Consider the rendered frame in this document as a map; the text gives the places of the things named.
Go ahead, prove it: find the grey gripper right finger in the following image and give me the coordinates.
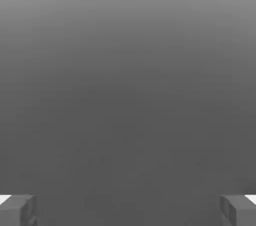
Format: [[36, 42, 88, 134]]
[[219, 193, 256, 226]]

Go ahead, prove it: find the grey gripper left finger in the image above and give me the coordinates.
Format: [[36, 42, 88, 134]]
[[0, 193, 38, 226]]

